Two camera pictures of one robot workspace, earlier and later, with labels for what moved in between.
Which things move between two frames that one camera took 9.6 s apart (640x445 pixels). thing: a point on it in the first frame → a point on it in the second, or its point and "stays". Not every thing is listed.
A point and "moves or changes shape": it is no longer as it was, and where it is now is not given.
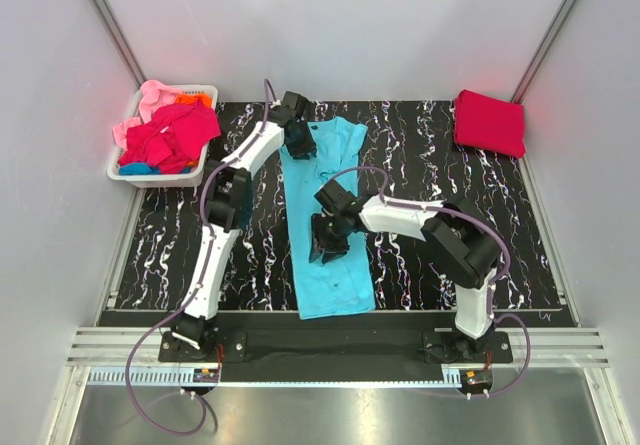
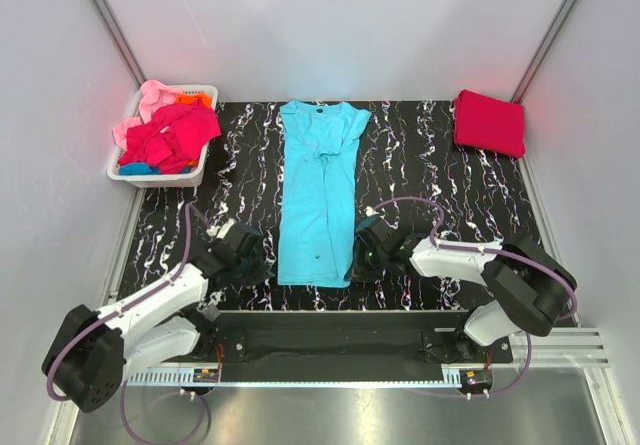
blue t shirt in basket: x=144 y=169 stays
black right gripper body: x=329 y=235 → x=368 y=265
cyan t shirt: x=344 y=285 moves or changes shape
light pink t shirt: x=153 y=97 stays
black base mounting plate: x=338 y=347 stays
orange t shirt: x=191 y=98 stays
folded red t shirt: x=489 y=124 stays
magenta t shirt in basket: x=175 y=137 stays
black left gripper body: x=302 y=143 → x=251 y=270
